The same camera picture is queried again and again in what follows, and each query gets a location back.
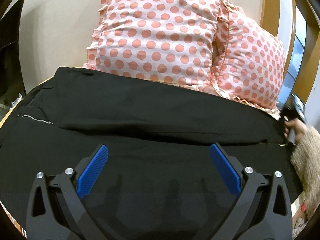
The polka dot pillow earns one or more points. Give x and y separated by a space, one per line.
166 41
250 61

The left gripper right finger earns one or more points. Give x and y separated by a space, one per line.
262 208

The cream patterned bed cover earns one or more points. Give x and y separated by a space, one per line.
297 206

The person's right hand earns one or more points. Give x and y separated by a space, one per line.
297 126

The left polka dot pillow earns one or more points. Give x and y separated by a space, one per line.
166 41

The person's right forearm sleeve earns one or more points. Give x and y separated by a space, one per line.
305 159

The black television screen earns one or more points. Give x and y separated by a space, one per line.
11 76

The right polka dot pillow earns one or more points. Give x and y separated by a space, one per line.
250 61

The clutter on side table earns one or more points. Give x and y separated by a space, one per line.
17 100

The black pants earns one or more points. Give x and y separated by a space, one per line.
159 181

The wooden framed window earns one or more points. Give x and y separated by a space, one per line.
296 24

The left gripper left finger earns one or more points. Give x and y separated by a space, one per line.
55 209

